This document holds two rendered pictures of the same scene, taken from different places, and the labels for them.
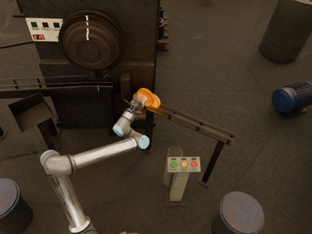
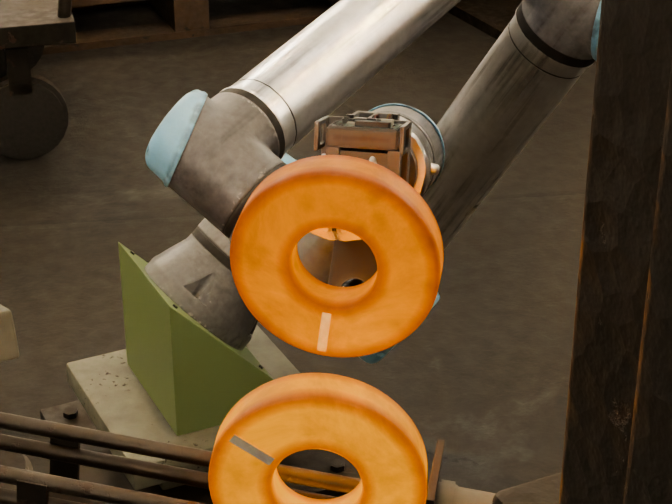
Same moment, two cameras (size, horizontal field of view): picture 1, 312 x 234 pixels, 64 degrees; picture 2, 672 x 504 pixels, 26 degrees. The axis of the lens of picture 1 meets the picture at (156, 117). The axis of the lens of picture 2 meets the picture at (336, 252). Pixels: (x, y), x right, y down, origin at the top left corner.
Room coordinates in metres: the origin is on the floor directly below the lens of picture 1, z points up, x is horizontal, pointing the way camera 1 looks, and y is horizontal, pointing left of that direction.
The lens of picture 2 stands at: (2.27, -0.22, 1.31)
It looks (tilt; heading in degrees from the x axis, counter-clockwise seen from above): 27 degrees down; 161
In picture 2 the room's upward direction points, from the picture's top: straight up
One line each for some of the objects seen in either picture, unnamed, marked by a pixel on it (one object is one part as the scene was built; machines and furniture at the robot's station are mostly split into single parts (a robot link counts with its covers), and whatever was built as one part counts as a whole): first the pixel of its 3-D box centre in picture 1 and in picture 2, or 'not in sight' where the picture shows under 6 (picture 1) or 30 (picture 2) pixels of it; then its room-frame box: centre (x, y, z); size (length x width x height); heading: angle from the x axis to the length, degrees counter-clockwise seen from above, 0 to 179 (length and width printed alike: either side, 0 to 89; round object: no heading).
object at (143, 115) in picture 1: (136, 127); not in sight; (1.52, 0.18, 0.27); 0.22 x 0.13 x 0.53; 96
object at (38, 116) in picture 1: (42, 133); not in sight; (1.29, 1.00, 0.36); 0.26 x 0.20 x 0.72; 131
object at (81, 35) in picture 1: (90, 51); not in sight; (1.52, 0.51, 1.11); 0.28 x 0.06 x 0.28; 96
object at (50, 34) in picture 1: (47, 30); not in sight; (1.69, 0.87, 1.15); 0.26 x 0.02 x 0.18; 96
